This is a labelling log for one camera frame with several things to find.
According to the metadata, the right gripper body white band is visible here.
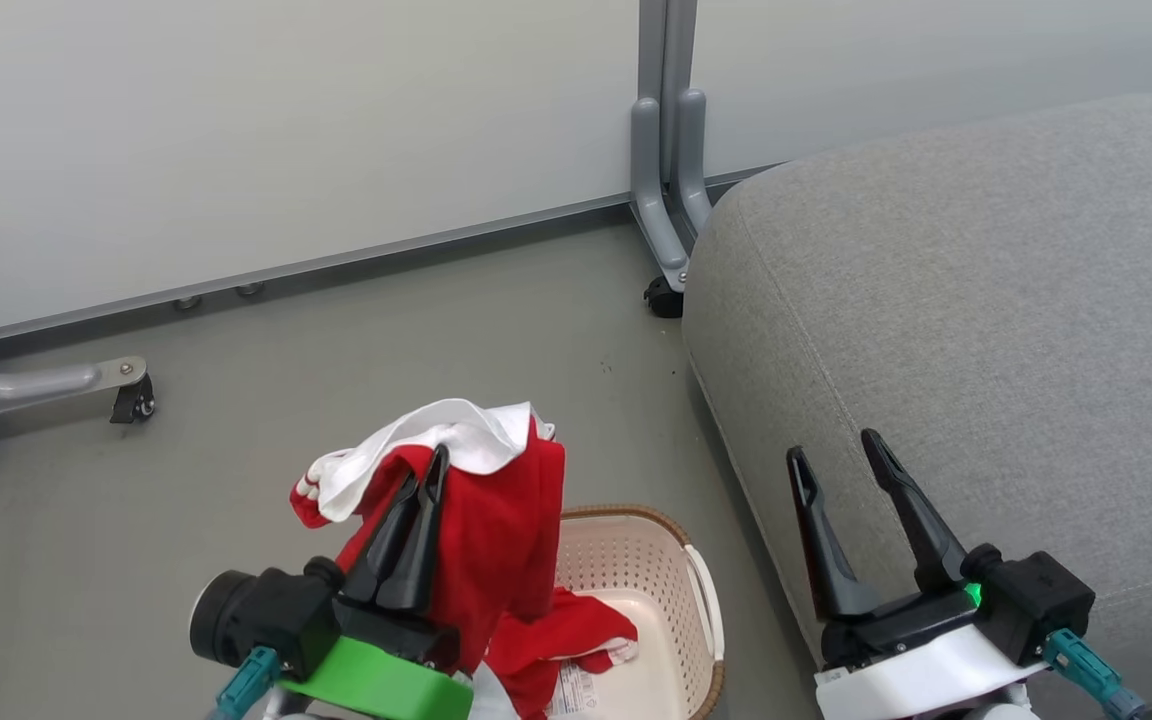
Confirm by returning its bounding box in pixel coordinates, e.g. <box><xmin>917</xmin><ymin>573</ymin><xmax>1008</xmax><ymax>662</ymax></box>
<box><xmin>816</xmin><ymin>584</ymin><xmax>1048</xmax><ymax>720</ymax></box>

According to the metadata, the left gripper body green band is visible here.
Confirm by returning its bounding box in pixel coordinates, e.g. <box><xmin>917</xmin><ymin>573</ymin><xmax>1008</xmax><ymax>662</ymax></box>
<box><xmin>276</xmin><ymin>596</ymin><xmax>474</xmax><ymax>720</ymax></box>

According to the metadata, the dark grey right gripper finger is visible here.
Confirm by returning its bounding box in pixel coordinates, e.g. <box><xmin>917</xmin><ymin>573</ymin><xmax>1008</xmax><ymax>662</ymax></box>
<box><xmin>861</xmin><ymin>429</ymin><xmax>969</xmax><ymax>594</ymax></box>
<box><xmin>787</xmin><ymin>446</ymin><xmax>883</xmax><ymax>620</ymax></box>

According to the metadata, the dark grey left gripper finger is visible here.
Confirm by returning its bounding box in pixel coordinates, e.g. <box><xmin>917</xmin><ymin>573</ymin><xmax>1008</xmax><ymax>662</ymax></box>
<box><xmin>341</xmin><ymin>478</ymin><xmax>425</xmax><ymax>607</ymax></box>
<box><xmin>376</xmin><ymin>445</ymin><xmax>452</xmax><ymax>614</ymax></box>

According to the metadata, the red garment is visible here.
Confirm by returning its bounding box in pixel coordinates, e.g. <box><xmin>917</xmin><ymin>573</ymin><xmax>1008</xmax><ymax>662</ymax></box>
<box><xmin>289</xmin><ymin>415</ymin><xmax>640</xmax><ymax>720</ymax></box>

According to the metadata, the white garment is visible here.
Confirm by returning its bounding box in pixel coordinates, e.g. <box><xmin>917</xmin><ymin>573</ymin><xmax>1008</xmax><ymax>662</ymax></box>
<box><xmin>304</xmin><ymin>398</ymin><xmax>558</xmax><ymax>524</ymax></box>

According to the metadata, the cream perforated laundry basket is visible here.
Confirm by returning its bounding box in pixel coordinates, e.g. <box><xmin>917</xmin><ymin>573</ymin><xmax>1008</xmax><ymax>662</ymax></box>
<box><xmin>536</xmin><ymin>504</ymin><xmax>727</xmax><ymax>720</ymax></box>

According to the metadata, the white printed label sticker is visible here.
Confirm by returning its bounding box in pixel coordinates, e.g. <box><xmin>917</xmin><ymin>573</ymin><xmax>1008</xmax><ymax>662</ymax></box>
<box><xmin>547</xmin><ymin>661</ymin><xmax>601</xmax><ymax>720</ymax></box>

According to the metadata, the grey fabric sofa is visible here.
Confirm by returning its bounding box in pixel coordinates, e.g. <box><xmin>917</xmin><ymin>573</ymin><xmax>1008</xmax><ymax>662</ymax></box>
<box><xmin>681</xmin><ymin>80</ymin><xmax>1152</xmax><ymax>713</ymax></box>

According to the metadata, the black caster wheel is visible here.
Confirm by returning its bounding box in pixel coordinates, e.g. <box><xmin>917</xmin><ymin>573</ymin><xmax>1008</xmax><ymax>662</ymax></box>
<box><xmin>109</xmin><ymin>374</ymin><xmax>158</xmax><ymax>426</ymax></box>
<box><xmin>643</xmin><ymin>274</ymin><xmax>686</xmax><ymax>320</ymax></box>

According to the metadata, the grey partition bottom rail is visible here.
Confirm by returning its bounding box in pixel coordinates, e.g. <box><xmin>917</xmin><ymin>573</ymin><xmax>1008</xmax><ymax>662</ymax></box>
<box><xmin>0</xmin><ymin>193</ymin><xmax>639</xmax><ymax>353</ymax></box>

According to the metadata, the grey partition foot bracket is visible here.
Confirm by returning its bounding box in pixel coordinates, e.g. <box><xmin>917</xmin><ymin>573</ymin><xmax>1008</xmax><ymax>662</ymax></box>
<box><xmin>0</xmin><ymin>355</ymin><xmax>151</xmax><ymax>417</ymax></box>

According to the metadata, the grey partition post with feet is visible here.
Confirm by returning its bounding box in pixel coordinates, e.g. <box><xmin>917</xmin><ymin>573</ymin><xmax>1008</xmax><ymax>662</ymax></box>
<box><xmin>630</xmin><ymin>0</ymin><xmax>715</xmax><ymax>294</ymax></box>

